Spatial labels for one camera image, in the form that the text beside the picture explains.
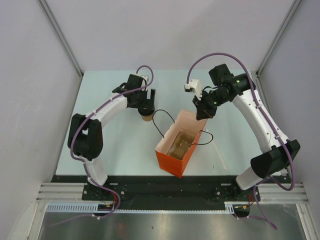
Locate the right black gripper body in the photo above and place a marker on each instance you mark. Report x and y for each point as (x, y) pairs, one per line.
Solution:
(209, 102)

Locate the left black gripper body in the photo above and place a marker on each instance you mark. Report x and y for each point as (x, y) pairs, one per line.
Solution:
(141, 101)

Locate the brown paper coffee cup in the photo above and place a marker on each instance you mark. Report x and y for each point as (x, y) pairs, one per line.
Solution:
(147, 118)

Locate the brown pulp cup carrier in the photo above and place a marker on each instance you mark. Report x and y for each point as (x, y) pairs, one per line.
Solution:
(180, 145)

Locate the orange paper bag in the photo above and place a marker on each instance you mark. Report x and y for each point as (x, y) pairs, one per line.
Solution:
(186, 122)

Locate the black plastic cup lid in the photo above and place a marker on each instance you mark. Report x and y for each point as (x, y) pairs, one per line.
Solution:
(146, 112)

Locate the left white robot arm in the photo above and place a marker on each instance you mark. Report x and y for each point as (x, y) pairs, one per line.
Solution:
(85, 138)

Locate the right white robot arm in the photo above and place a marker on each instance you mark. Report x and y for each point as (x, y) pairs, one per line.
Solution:
(277, 151)

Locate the white wrapped straw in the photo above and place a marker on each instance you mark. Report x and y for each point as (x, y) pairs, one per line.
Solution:
(219, 154)

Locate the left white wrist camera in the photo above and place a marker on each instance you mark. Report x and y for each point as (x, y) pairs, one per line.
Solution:
(145, 78)

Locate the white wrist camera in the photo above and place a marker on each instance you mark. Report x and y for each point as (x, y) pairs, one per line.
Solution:
(145, 78)
(194, 86)

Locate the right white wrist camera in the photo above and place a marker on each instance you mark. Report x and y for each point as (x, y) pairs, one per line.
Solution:
(194, 86)

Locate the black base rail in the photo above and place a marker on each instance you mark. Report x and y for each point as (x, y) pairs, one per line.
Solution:
(168, 193)

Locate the white slotted cable duct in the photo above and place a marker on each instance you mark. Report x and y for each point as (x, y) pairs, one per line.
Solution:
(96, 208)

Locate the right aluminium frame post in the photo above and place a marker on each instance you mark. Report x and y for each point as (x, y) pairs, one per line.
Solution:
(290, 15)

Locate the aluminium frame post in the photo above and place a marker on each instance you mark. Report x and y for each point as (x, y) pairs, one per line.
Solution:
(52, 20)
(290, 15)

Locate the left aluminium frame post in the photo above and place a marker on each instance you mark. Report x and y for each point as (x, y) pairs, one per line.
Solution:
(52, 20)

